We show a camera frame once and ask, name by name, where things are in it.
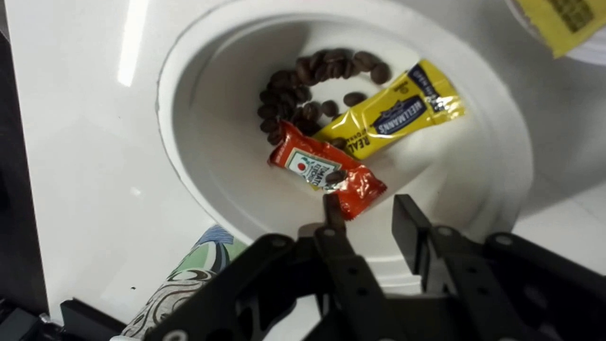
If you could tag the pile of coffee beans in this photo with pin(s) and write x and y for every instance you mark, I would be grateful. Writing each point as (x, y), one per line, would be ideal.
(295, 87)

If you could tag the yellow packet with red label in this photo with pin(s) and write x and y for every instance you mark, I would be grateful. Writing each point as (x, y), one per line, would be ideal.
(568, 21)

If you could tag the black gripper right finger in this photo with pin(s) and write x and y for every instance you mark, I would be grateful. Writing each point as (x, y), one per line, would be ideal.
(503, 290)

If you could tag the yellow packet with dark label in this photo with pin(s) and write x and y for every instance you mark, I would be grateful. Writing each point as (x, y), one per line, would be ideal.
(397, 116)

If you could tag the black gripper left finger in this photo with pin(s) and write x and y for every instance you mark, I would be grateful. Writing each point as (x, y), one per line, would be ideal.
(284, 290)

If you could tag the white round bowl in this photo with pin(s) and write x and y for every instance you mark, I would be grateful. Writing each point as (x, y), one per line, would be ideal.
(214, 138)

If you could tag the red ketchup packet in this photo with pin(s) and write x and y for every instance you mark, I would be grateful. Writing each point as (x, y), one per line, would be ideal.
(308, 163)

